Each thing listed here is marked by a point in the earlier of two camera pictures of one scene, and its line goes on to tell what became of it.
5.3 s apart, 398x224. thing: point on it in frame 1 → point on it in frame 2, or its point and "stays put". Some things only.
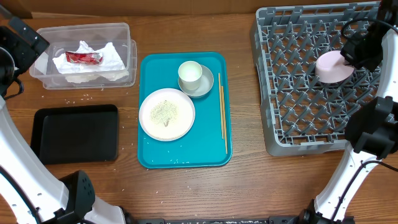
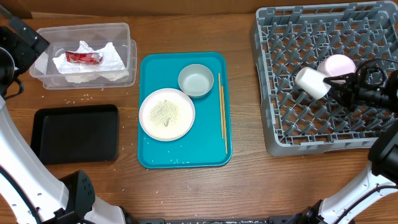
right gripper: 355,61 → 346,94
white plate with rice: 166,114 stays put
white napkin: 111,66 stays put
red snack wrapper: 78,58 stays put
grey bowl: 207,81 stays put
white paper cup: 189,74 → 310,82
